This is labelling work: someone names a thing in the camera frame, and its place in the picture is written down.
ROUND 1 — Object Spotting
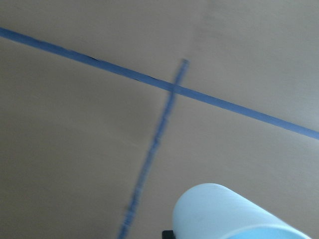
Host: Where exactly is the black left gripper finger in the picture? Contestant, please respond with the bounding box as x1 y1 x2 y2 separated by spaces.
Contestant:
161 230 175 239

